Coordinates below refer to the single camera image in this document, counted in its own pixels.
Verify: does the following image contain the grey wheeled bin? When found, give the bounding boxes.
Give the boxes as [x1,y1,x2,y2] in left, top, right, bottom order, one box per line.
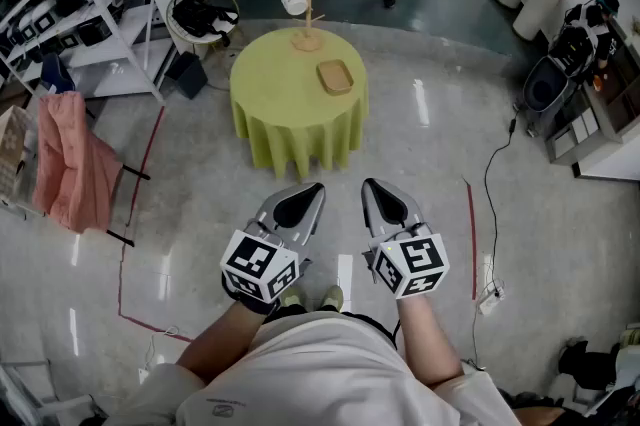
[522,55,576,125]

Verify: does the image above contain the pink cloth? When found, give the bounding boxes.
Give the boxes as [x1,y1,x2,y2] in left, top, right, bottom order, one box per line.
[32,91,124,235]

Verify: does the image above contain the black bag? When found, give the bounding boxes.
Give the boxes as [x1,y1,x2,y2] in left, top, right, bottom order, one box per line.
[557,336,621,390]

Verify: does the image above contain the person's right forearm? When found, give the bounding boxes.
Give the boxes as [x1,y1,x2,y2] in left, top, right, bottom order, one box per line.
[397,296,465,389]

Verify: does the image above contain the white stool with gold ring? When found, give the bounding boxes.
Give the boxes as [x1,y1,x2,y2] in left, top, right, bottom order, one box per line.
[165,0,241,60]

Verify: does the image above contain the person's white shirt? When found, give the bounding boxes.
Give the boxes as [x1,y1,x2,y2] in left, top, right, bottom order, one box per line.
[112,311,521,426]

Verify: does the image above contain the black cable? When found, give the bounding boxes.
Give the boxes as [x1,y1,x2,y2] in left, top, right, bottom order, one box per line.
[469,106,524,368]

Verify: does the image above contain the white metal shelving rack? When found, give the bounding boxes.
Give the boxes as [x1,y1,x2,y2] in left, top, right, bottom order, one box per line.
[0,0,176,103]

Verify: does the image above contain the grey open shelf cabinet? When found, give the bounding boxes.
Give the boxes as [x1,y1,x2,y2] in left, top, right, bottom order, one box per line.
[544,18,640,165]

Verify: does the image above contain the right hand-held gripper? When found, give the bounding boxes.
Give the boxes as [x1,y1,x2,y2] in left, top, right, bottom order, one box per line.
[360,177,451,301]

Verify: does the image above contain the red floor tape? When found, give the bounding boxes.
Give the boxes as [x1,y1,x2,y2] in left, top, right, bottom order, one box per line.
[464,178,479,301]
[117,106,194,344]

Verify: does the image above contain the round table with green tablecloth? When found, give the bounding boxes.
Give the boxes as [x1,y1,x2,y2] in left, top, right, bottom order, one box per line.
[228,26,370,181]

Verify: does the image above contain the white power strip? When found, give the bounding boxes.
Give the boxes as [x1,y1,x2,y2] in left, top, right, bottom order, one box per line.
[477,281,506,317]

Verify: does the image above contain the wooden mug tree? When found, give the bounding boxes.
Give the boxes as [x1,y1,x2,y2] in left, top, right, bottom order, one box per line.
[290,0,330,52]

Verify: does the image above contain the person's black shorts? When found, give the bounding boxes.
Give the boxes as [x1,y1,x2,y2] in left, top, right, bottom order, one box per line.
[264,303,399,350]

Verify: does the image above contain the patterned cardboard box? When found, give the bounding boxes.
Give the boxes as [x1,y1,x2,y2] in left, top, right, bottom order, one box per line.
[0,105,39,215]

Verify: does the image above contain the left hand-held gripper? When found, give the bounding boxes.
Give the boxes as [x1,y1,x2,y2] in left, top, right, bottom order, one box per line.
[218,182,327,316]

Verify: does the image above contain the dark blue bag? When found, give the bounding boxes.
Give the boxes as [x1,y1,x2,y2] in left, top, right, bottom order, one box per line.
[39,52,77,95]

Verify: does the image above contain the person's left forearm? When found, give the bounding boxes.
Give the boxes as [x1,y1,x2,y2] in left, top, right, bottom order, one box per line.
[175,298,266,385]

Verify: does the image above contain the person's right green shoe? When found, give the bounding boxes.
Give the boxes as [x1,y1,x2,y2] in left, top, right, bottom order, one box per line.
[319,284,345,313]

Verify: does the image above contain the black rack stand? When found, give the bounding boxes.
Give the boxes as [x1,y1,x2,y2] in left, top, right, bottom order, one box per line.
[84,103,151,249]

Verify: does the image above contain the black backpack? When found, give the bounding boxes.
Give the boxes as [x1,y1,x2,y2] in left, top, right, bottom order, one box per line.
[172,0,240,48]

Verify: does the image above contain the white cable with plug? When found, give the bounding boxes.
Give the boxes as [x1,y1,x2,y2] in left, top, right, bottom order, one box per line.
[137,324,180,383]

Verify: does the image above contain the black box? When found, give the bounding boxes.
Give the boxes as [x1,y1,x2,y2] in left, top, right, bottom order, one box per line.
[164,51,209,100]

